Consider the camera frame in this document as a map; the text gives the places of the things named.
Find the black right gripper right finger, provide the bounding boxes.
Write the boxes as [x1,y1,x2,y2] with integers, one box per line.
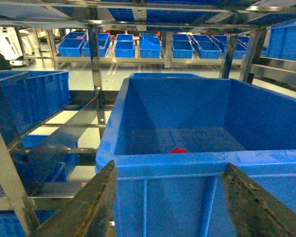
[221,163,296,237]

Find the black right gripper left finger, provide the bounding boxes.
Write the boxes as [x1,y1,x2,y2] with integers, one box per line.
[33,160,117,237]

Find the red toy block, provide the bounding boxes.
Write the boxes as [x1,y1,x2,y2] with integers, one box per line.
[169,147,188,154]

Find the blue bin holding red block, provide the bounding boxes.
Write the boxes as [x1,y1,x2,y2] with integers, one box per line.
[95,78,296,237]

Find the blue bin at far left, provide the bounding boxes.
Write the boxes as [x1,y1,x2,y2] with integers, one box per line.
[0,71,70,142]

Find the blue bin behind target bin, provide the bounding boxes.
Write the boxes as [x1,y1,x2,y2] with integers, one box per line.
[128,73,205,79]

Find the steel rack upright post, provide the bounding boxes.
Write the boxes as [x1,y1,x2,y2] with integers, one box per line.
[87,25,106,139]

